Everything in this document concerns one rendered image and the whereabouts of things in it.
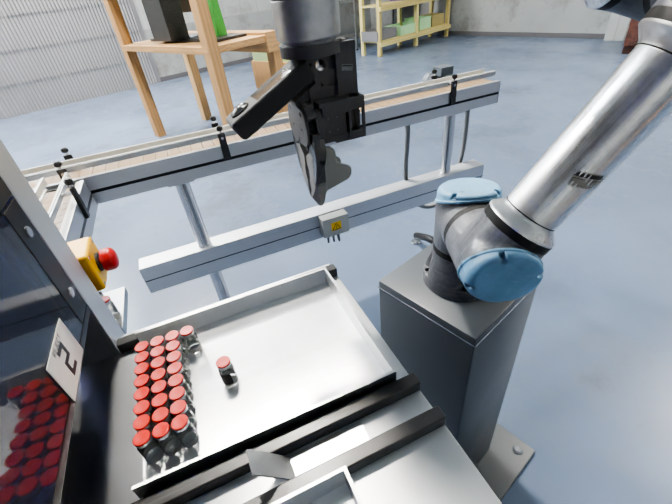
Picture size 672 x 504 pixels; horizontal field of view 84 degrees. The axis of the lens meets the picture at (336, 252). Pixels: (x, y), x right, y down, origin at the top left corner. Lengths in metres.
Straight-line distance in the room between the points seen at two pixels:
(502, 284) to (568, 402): 1.14
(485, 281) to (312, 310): 0.29
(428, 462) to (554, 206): 0.38
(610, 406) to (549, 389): 0.20
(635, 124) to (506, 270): 0.24
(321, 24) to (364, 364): 0.45
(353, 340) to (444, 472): 0.22
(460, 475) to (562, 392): 1.26
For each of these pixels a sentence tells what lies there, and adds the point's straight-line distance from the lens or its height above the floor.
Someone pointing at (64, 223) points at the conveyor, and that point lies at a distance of 1.14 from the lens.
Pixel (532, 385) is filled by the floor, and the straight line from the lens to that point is 1.73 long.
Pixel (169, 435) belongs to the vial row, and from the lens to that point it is 0.56.
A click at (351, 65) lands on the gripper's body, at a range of 0.51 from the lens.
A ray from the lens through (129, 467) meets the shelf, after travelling 0.61.
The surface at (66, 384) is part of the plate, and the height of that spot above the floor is 1.01.
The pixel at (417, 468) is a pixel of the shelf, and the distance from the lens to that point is 0.52.
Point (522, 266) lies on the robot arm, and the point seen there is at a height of 0.99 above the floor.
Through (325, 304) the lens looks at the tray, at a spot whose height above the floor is 0.88.
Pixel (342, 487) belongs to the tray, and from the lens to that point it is 0.51.
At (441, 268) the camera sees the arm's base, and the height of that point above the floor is 0.85.
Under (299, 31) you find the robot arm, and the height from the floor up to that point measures 1.31.
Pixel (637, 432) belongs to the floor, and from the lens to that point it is 1.76.
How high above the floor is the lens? 1.35
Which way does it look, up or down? 36 degrees down
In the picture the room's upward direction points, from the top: 7 degrees counter-clockwise
